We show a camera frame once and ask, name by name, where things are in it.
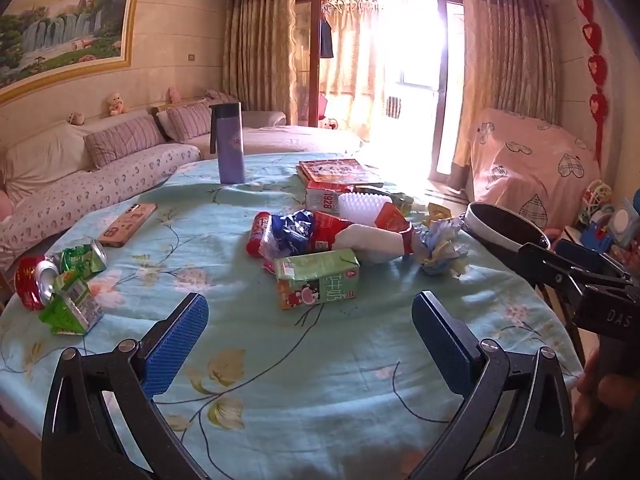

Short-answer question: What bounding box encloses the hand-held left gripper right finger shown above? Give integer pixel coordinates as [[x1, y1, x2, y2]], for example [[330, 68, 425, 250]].
[[410, 290, 576, 480]]

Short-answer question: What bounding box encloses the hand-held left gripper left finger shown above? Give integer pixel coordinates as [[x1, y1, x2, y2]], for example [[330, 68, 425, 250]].
[[41, 292, 210, 480]]

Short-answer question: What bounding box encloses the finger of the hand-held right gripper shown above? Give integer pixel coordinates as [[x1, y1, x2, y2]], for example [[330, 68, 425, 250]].
[[555, 238, 635, 288], [517, 241, 588, 295]]

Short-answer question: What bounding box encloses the paper ball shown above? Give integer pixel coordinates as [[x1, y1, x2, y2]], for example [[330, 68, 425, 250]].
[[412, 203, 469, 276]]

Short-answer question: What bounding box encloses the red orange wrapper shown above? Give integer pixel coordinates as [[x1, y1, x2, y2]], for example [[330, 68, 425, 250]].
[[374, 204, 416, 257]]

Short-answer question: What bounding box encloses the green milk carton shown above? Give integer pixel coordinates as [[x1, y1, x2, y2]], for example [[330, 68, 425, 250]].
[[274, 249, 361, 310]]

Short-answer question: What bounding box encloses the red snack bag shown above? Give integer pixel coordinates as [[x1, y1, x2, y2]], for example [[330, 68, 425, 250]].
[[312, 210, 353, 253]]

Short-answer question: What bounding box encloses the blue and white plastic bag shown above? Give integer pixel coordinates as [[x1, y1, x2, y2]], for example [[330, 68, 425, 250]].
[[260, 210, 317, 273]]

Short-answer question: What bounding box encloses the person's right hand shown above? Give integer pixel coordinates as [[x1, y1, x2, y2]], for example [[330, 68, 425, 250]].
[[574, 347, 640, 433]]

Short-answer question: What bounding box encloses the colorful toy pile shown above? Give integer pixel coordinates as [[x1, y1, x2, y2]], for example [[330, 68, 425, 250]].
[[579, 180, 640, 261]]

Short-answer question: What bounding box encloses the pink heart print cover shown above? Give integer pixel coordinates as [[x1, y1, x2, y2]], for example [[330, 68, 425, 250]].
[[452, 107, 601, 231]]

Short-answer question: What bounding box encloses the crushed green carton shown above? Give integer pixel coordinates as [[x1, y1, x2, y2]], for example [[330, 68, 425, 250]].
[[39, 270, 104, 336]]

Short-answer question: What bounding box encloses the crushed green can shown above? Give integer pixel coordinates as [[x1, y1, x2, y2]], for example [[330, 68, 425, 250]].
[[60, 240, 108, 281]]

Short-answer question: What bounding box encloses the floral light blue tablecloth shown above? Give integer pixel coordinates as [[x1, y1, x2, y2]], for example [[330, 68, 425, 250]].
[[0, 152, 586, 480]]

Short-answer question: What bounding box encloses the red candy tube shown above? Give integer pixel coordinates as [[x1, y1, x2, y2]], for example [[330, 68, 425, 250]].
[[246, 211, 273, 258]]

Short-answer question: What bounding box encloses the white foam fruit net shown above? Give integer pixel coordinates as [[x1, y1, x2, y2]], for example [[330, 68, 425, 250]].
[[338, 192, 393, 226]]

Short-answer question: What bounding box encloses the crushed red can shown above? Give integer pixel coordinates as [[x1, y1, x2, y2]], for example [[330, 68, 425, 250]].
[[15, 256, 58, 311]]

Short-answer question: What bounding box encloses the sofa with patterned cover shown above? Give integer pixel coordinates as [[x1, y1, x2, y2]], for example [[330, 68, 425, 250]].
[[0, 89, 365, 281]]

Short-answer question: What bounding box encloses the red and white carton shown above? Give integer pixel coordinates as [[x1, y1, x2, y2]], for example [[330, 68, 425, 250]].
[[305, 182, 353, 213]]

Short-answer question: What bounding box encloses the red heart hanging decoration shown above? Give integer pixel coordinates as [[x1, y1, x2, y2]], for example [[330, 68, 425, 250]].
[[577, 0, 609, 161]]

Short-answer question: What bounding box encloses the red children's book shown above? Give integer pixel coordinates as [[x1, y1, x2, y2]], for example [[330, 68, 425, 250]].
[[296, 158, 383, 192]]

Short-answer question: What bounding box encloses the purple thermos bottle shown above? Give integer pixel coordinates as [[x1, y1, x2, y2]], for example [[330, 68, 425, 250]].
[[210, 102, 246, 184]]

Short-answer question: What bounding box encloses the large striped cushion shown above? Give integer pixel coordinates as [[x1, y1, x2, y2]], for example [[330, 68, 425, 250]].
[[84, 116, 166, 168]]

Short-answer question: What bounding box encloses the beige patterned curtain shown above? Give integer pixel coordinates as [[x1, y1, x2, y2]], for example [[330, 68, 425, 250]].
[[222, 0, 297, 122], [462, 0, 553, 126]]

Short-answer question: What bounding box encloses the white pillow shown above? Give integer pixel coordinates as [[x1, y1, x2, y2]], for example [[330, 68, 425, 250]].
[[2, 122, 96, 201]]

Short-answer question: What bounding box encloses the sheer yellow curtain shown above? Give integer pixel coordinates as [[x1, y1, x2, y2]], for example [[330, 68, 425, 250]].
[[320, 0, 441, 97]]

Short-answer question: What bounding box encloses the dark hanging garment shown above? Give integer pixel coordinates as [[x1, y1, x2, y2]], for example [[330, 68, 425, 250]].
[[320, 17, 335, 59]]

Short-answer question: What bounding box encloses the framed landscape painting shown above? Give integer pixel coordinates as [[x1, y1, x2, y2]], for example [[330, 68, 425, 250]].
[[0, 0, 142, 106]]

